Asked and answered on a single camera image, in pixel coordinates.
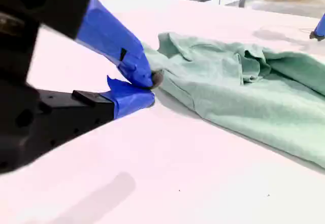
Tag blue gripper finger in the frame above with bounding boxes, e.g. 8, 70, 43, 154
309, 14, 325, 42

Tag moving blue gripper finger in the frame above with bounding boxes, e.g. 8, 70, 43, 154
38, 0, 165, 90

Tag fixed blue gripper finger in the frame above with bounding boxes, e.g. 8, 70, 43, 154
38, 75, 156, 158

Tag pale green T-shirt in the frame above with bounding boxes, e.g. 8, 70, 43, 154
141, 32, 325, 169

